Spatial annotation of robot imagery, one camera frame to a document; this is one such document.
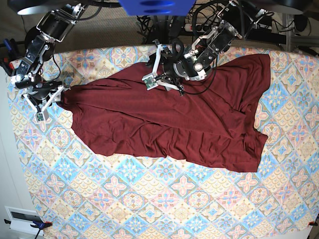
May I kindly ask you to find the black round stool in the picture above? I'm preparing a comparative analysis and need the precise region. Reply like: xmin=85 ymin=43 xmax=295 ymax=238
xmin=24 ymin=26 xmax=54 ymax=62

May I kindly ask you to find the white power strip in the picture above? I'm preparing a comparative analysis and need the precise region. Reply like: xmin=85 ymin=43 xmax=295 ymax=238
xmin=184 ymin=23 xmax=209 ymax=32

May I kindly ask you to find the patterned tablecloth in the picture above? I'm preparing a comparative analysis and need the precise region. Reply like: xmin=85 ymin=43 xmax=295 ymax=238
xmin=5 ymin=48 xmax=319 ymax=239

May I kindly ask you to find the white wall outlet box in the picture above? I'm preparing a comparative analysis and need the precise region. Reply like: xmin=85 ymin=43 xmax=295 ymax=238
xmin=4 ymin=206 xmax=42 ymax=224

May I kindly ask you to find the blue clamp upper left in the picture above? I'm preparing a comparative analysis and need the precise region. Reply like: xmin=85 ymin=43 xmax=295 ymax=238
xmin=3 ymin=38 xmax=18 ymax=60

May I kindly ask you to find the orange clamp bottom right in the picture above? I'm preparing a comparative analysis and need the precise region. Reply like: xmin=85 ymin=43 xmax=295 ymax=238
xmin=308 ymin=222 xmax=318 ymax=227

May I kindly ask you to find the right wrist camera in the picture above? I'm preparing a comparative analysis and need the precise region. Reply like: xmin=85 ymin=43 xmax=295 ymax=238
xmin=34 ymin=110 xmax=49 ymax=122

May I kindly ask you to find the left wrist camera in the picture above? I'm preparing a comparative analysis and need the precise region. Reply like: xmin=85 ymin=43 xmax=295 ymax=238
xmin=142 ymin=75 xmax=159 ymax=91

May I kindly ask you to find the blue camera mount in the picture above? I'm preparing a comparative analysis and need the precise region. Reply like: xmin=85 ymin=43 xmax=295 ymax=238
xmin=119 ymin=0 xmax=195 ymax=16

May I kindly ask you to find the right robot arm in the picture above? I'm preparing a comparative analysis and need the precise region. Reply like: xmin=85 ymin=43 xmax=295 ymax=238
xmin=7 ymin=0 xmax=88 ymax=112

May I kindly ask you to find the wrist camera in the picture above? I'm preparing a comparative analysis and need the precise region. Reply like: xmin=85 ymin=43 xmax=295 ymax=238
xmin=142 ymin=75 xmax=159 ymax=91
xmin=34 ymin=110 xmax=49 ymax=122

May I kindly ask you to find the blue orange clamp bottom left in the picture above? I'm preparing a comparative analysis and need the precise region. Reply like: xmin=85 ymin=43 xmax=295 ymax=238
xmin=4 ymin=219 xmax=52 ymax=236

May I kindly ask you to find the red black clamp left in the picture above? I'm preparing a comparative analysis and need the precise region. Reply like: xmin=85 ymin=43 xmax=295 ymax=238
xmin=0 ymin=57 xmax=16 ymax=77

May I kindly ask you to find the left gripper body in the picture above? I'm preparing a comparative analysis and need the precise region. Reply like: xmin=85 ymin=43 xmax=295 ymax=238
xmin=160 ymin=53 xmax=189 ymax=84

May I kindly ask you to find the dark red t-shirt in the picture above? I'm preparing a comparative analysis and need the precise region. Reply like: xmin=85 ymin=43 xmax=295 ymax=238
xmin=60 ymin=54 xmax=271 ymax=172

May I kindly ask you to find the metal table frame leg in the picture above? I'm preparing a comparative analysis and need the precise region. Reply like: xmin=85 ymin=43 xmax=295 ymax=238
xmin=281 ymin=13 xmax=319 ymax=57

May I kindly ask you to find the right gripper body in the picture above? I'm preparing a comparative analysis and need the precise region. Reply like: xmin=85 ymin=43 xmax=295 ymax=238
xmin=23 ymin=82 xmax=62 ymax=107

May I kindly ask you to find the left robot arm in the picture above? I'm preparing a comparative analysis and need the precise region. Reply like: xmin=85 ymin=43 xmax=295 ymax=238
xmin=156 ymin=0 xmax=271 ymax=85

